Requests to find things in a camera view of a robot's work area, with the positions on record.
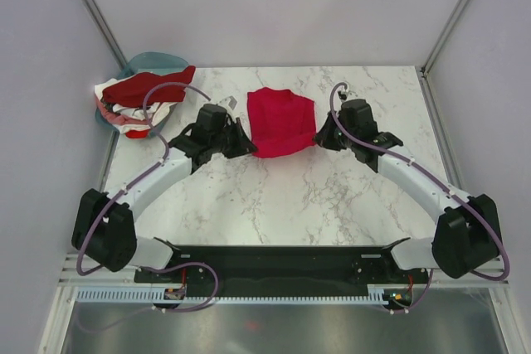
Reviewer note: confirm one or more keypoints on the pink folded shirt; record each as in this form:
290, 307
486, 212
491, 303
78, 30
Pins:
122, 122

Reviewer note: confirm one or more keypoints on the right aluminium frame post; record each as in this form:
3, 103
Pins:
449, 26

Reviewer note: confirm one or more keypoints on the aluminium frame post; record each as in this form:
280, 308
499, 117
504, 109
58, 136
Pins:
449, 26
105, 31

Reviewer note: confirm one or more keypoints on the red shirt bottom of pile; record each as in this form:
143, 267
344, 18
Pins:
137, 133

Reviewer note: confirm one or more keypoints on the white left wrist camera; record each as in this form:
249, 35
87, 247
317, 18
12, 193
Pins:
228, 103

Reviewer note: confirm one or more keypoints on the blue plastic basket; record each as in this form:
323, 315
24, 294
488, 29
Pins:
154, 62

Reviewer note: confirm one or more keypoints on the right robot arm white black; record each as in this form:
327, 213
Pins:
467, 233

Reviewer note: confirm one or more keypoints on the left aluminium frame post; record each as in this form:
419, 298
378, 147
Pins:
105, 31

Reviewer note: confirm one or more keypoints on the dark red folded shirt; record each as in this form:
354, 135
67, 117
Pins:
172, 86

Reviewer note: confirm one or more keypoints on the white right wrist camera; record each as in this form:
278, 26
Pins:
344, 93

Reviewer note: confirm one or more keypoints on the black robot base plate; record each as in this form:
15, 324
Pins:
209, 269

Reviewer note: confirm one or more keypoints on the light blue cable duct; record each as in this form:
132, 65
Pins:
163, 295

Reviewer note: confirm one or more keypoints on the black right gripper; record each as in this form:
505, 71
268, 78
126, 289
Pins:
323, 137

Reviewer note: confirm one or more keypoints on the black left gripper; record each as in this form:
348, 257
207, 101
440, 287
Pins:
244, 146

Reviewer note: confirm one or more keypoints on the bright red t-shirt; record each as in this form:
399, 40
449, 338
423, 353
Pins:
282, 123

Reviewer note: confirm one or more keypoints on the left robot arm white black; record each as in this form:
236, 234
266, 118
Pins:
105, 221

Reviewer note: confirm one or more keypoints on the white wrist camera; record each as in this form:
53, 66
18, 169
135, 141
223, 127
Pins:
344, 93
228, 103

